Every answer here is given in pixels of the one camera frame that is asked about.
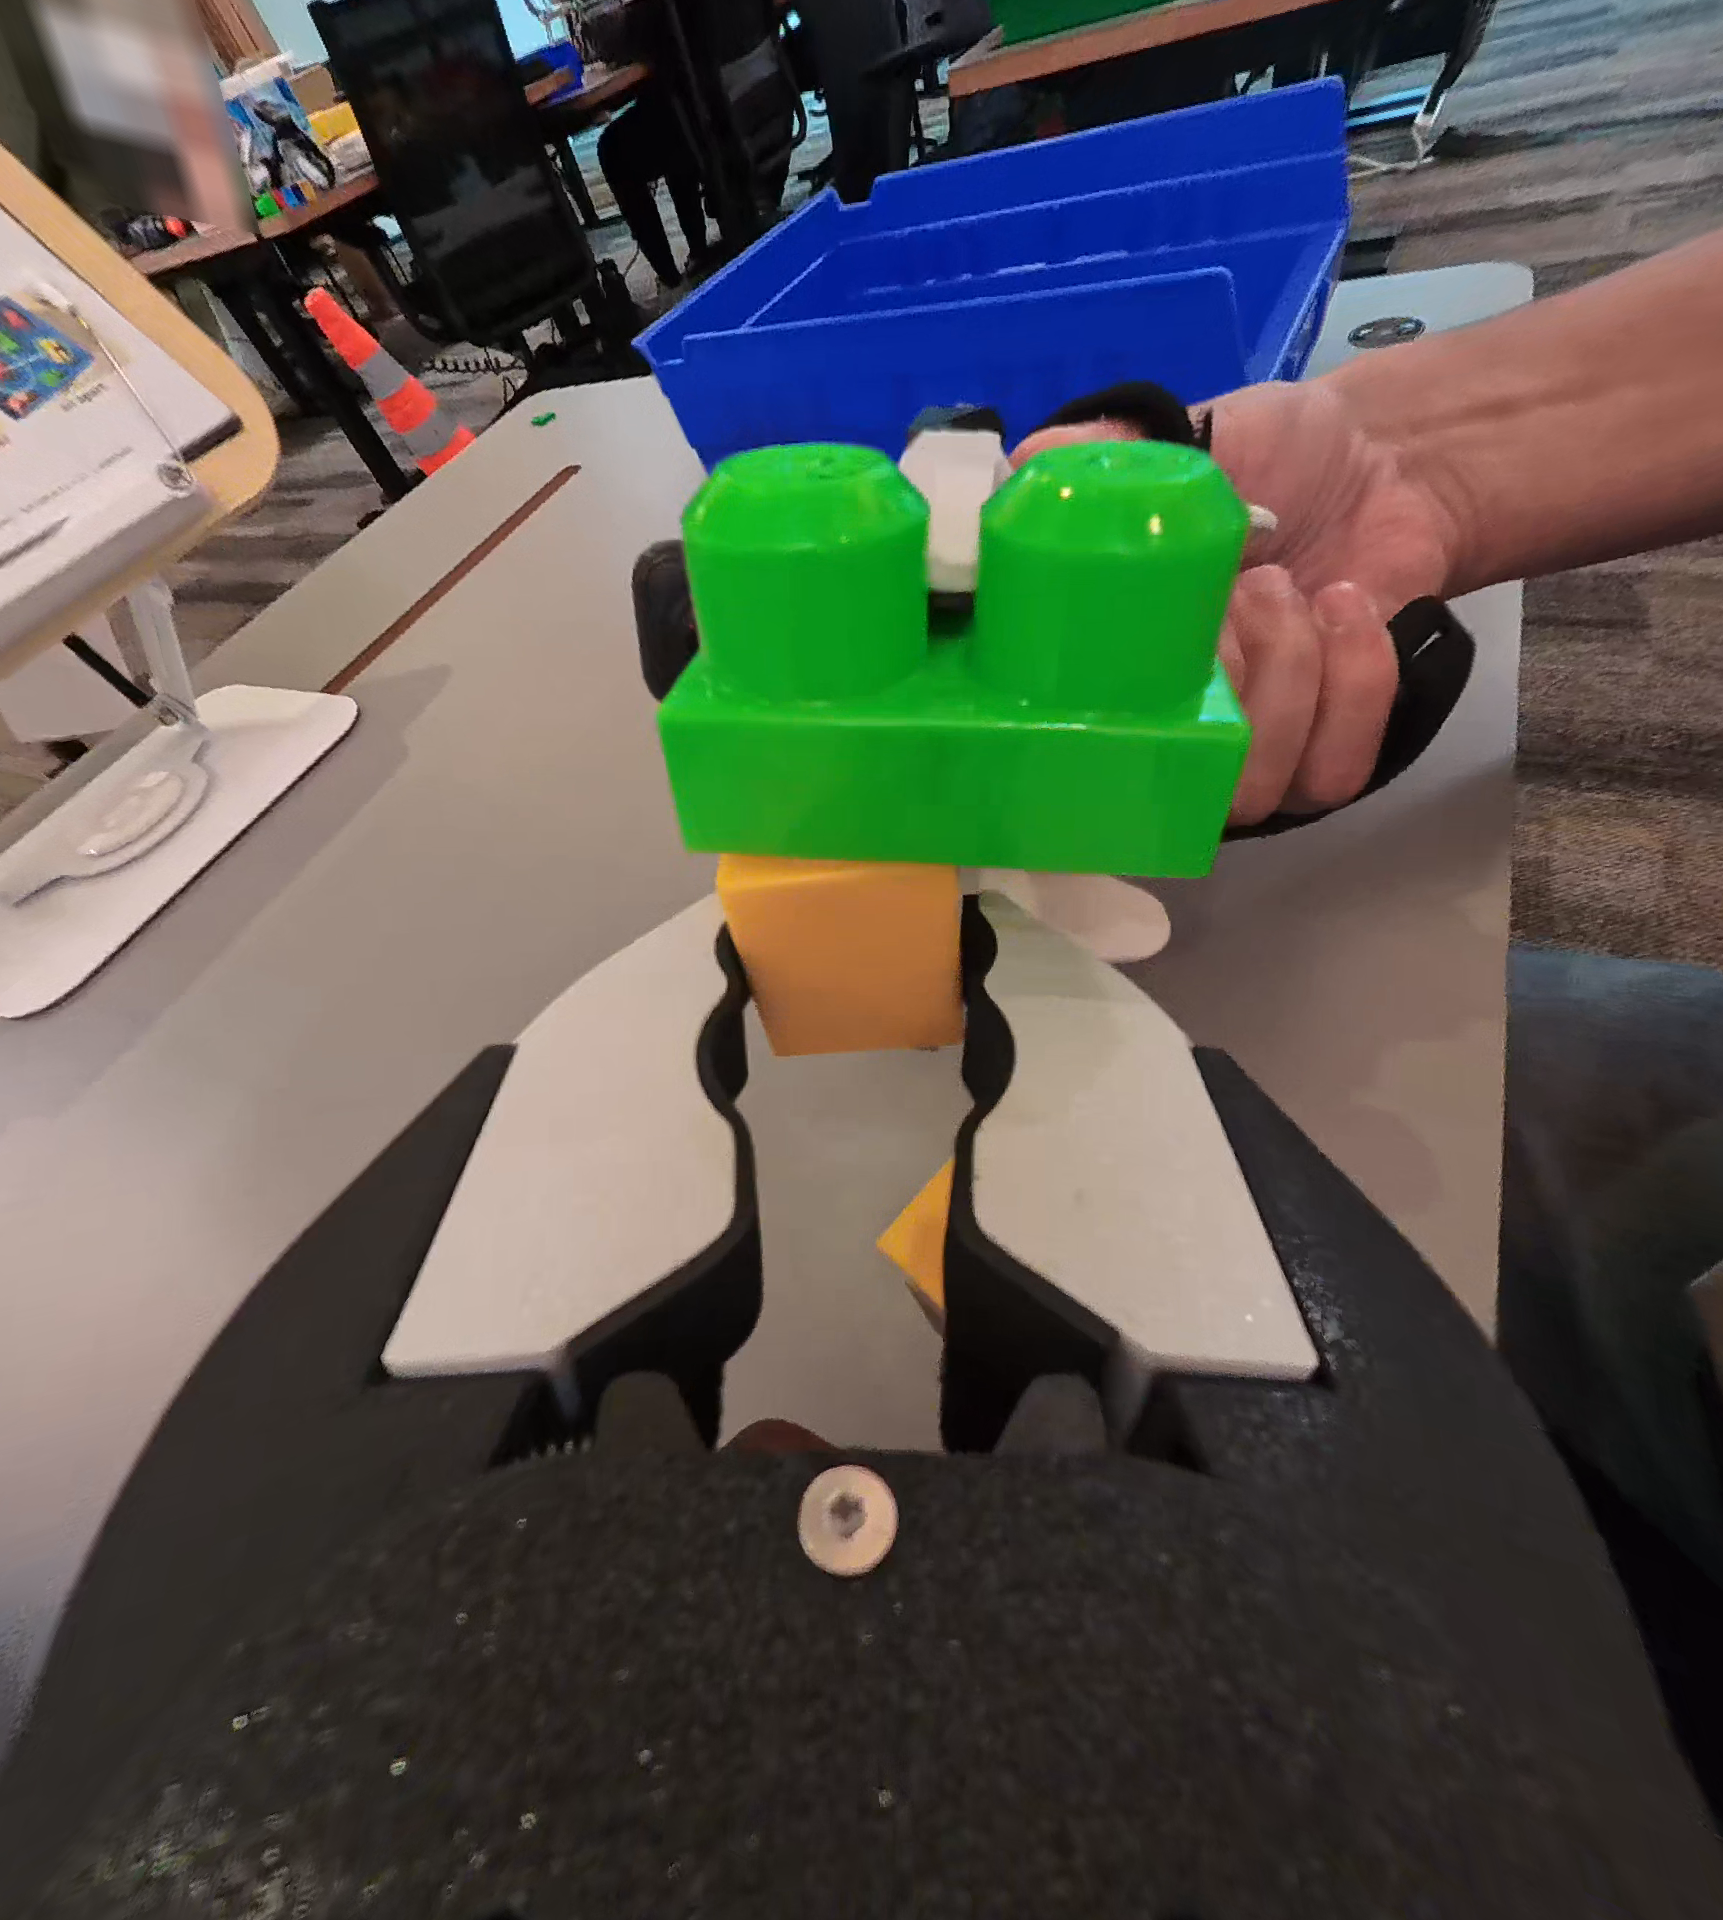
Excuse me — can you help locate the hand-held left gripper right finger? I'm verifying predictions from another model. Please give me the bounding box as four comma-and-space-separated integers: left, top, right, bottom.
940, 894, 1327, 1386

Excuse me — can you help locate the orange mega block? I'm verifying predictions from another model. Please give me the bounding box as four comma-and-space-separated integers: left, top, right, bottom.
873, 1161, 957, 1323
712, 858, 968, 1057

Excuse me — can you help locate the black office chair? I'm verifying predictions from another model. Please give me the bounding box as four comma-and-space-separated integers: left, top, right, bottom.
310, 0, 641, 368

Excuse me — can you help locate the green storage bin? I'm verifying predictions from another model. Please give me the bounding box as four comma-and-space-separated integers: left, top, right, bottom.
997, 0, 1199, 40

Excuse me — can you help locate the person's right forearm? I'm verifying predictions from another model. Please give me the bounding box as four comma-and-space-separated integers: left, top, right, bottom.
1371, 196, 1723, 601

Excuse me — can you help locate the orange traffic cone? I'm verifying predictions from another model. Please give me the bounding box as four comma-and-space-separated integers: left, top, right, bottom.
304, 287, 473, 484

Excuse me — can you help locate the person's jeans leg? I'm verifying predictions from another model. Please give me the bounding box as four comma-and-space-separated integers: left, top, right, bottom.
1493, 945, 1723, 1833

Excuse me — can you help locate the blue storage bin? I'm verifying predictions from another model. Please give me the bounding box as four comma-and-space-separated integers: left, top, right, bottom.
635, 84, 1352, 469

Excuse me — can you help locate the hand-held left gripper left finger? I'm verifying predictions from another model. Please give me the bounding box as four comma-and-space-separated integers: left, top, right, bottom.
384, 894, 775, 1383

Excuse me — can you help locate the green mega block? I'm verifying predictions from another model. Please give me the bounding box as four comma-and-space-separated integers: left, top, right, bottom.
658, 440, 1257, 879

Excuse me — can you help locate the person's right hand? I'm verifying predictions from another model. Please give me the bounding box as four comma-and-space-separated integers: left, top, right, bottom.
1015, 387, 1464, 827

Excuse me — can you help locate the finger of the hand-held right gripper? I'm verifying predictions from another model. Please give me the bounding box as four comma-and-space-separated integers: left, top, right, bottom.
904, 428, 1016, 593
980, 868, 1179, 969

